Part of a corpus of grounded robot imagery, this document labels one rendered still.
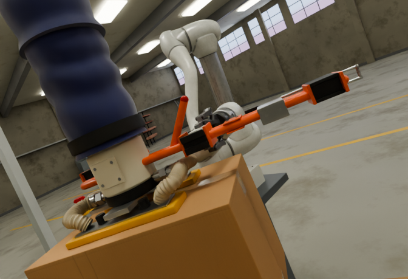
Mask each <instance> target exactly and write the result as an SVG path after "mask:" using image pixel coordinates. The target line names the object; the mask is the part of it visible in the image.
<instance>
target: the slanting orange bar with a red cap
mask: <svg viewBox="0 0 408 279"><path fill-rule="evenodd" d="M188 102H189V98H188V97H187V96H185V95H184V96H182V97H181V98H180V104H179V107H178V113H177V118H176V121H175V127H174V132H173V135H172V140H171V145H170V147H172V146H174V145H176V144H179V142H178V140H177V138H178V137H179V136H180V135H181V131H182V127H183V122H184V118H185V114H186V109H187V105H188Z"/></svg>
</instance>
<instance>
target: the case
mask: <svg viewBox="0 0 408 279"><path fill-rule="evenodd" d="M199 169H200V172H201V173H200V176H199V177H198V179H197V180H196V182H195V183H194V184H192V185H189V186H187V187H183V188H181V189H178V190H176V191H173V193H171V194H174V193H175V194H176V193H179V192H181V191H185V193H186V195H187V197H186V199H185V200H184V202H183V204H182V205H181V207H180V208H179V210H178V212H177V213H175V214H173V215H170V216H167V217H164V218H161V219H158V220H155V221H152V222H149V223H146V224H143V225H141V226H138V227H134V228H132V229H129V230H125V231H123V232H120V233H116V234H114V235H111V236H108V237H105V238H102V239H99V240H96V241H93V242H91V243H88V244H85V245H82V246H79V247H76V248H73V249H70V250H68V249H67V247H66V243H67V242H69V241H70V240H71V239H72V238H73V237H74V236H75V235H77V234H78V233H79V232H80V231H79V229H78V230H77V229H75V230H74V231H73V232H71V233H70V234H68V235H67V236H66V237H65V238H64V239H62V240H61V241H60V242H59V243H58V244H57V245H55V246H54V247H53V248H51V249H50V250H49V251H48V252H47V253H45V254H44V255H43V256H42V257H41V258H39V259H38V260H37V261H36V262H34V263H33V264H32V265H31V266H30V267H28V268H27V269H26V270H25V271H24V273H25V274H26V276H27V278H28V279H288V275H287V267H286V262H285V254H284V250H283V248H282V245H281V242H280V241H279V238H278V236H277V234H276V231H275V229H274V227H273V225H272V222H271V220H270V217H269V216H268V213H267V211H266V208H265V206H264V204H263V202H262V199H261V197H260V194H259V192H258V190H257V188H256V185H255V183H254V181H253V178H252V177H251V174H250V171H249V169H248V167H247V165H246V163H245V160H244V158H243V156H242V153H240V154H237V155H235V156H231V157H229V158H227V159H224V160H221V161H218V162H216V163H213V164H211V165H208V166H205V167H203V168H199Z"/></svg>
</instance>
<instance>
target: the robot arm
mask: <svg viewBox="0 0 408 279"><path fill-rule="evenodd" d="M220 38H221V29H220V26H219V25H218V23H217V22H216V21H213V20H210V19H204V20H200V21H196V22H192V23H190V24H187V25H185V26H184V27H181V28H179V29H175V30H172V31H171V30H167V31H164V32H163V33H162V34H161V35H160V46H161V49H162V51H163V53H164V55H165V56H166V57H167V58H168V59H169V60H170V61H171V62H172V63H174V64H175V65H176V66H177V67H179V68H180V69H181V70H182V71H183V74H184V78H185V95H186V96H187V97H188V98H189V102H188V105H187V109H186V118H187V121H188V125H189V128H190V130H191V132H190V133H188V135H189V134H191V133H194V132H196V131H198V130H201V129H203V128H202V127H203V126H205V125H206V124H207V123H208V122H210V123H211V126H212V128H214V127H217V126H219V125H221V124H223V123H224V122H225V121H226V120H229V119H231V118H233V117H235V116H238V115H242V116H243V115H244V111H243V108H242V107H240V106H239V105H238V104H237V103H235V101H234V98H233V95H232V93H231V90H230V87H229V85H228V82H227V80H226V76H225V73H224V71H223V68H222V65H221V63H220V60H219V58H218V55H217V53H216V52H217V48H218V47H217V42H219V40H220ZM191 52H192V53H193V55H194V56H195V57H196V58H197V59H199V61H200V64H201V66H202V69H203V71H204V74H205V77H206V79H207V81H208V84H209V87H210V89H211V92H212V94H213V97H214V99H215V101H216V104H217V107H218V108H217V110H216V111H214V112H213V113H212V108H211V107H209V108H206V109H204V110H203V113H201V114H200V115H199V110H198V76H197V69H196V66H195V64H194V62H193V60H192V58H191V56H190V54H189V53H191ZM207 116H208V120H204V121H203V119H204V118H205V117H207ZM192 130H193V131H192ZM261 138H262V133H261V130H260V128H259V127H258V126H257V125H256V124H255V123H250V124H247V125H245V127H244V128H243V129H240V130H238V131H235V132H233V133H231V134H226V133H225V134H222V135H220V136H217V139H218V141H217V142H216V144H215V145H214V146H213V147H209V148H206V149H204V150H201V151H198V152H196V153H194V154H193V155H195V156H196V157H197V163H198V165H199V167H200V168H203V167H205V166H208V165H211V164H213V163H216V162H218V161H221V160H224V159H227V158H229V157H231V156H235V155H237V154H240V153H242V155H244V154H246V153H248V152H250V151H251V150H252V149H254V148H255V147H256V146H257V145H258V144H259V142H260V141H261Z"/></svg>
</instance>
